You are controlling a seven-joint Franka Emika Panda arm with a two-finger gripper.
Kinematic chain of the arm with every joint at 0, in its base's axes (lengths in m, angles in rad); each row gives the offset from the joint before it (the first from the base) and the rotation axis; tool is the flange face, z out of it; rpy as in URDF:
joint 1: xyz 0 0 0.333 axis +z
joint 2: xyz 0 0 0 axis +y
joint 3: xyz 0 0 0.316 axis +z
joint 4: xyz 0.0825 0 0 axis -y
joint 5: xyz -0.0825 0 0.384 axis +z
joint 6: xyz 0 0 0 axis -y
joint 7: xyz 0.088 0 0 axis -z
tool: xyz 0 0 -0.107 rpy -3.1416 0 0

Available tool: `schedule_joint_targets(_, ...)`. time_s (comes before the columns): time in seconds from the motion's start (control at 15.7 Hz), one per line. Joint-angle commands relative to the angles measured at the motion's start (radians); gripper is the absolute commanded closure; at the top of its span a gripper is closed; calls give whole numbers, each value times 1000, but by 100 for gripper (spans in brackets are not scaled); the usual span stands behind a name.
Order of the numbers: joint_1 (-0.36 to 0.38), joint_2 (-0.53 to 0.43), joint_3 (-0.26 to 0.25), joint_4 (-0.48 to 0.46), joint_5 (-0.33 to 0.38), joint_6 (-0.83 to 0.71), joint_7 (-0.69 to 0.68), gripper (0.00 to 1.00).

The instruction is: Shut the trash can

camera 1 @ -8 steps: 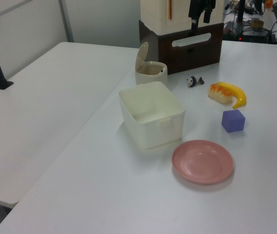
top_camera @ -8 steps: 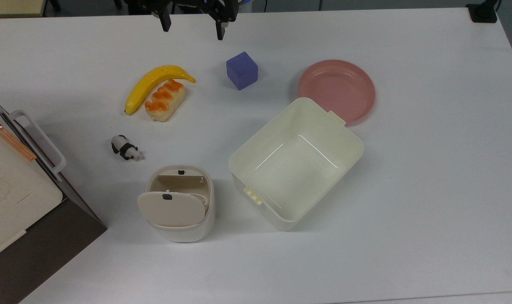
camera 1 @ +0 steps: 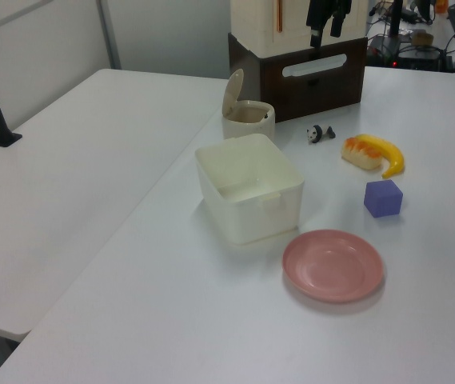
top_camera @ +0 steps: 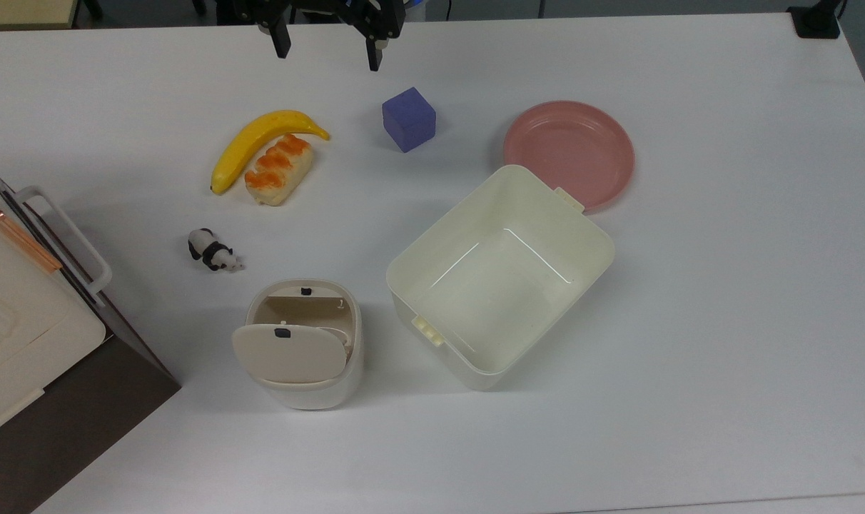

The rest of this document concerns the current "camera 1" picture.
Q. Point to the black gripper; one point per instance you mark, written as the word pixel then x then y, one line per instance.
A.
pixel 329 8

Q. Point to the cream lidded trash can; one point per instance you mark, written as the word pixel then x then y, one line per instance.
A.
pixel 247 128

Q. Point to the dark brown drawer box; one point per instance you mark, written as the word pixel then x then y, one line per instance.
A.
pixel 311 92

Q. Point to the black electronics box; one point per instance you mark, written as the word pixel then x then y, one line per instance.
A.
pixel 411 56

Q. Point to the small brown cardboard box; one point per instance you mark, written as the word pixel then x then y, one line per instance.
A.
pixel 422 38

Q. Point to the small panda figurine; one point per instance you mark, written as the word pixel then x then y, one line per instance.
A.
pixel 317 133

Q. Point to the toy bread with orange glaze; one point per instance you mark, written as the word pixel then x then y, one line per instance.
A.
pixel 361 160

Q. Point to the yellow toy banana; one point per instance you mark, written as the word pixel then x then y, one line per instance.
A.
pixel 395 160

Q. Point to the purple cube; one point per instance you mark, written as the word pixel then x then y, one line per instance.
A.
pixel 383 200

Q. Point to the cream open storage box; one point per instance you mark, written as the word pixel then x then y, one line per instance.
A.
pixel 251 216

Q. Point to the pink plastic plate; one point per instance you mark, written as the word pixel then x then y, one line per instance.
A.
pixel 331 266

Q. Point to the black monitor stand post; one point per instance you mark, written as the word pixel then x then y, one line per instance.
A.
pixel 395 18

